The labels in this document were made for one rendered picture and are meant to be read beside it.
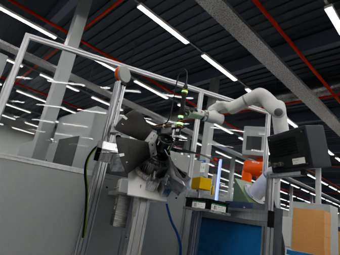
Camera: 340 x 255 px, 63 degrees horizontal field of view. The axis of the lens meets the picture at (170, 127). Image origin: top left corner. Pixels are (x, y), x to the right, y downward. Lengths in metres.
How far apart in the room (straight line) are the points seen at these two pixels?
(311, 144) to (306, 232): 8.45
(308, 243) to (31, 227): 8.38
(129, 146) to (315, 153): 0.99
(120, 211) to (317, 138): 1.32
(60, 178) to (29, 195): 0.25
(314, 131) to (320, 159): 0.12
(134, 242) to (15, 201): 1.03
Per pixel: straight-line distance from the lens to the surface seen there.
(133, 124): 1.92
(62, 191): 2.44
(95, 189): 2.30
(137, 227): 1.88
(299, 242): 9.79
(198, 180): 2.20
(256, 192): 2.21
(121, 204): 2.03
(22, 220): 2.46
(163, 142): 1.77
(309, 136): 1.35
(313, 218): 9.68
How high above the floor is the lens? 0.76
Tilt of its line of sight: 17 degrees up
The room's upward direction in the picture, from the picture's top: 10 degrees clockwise
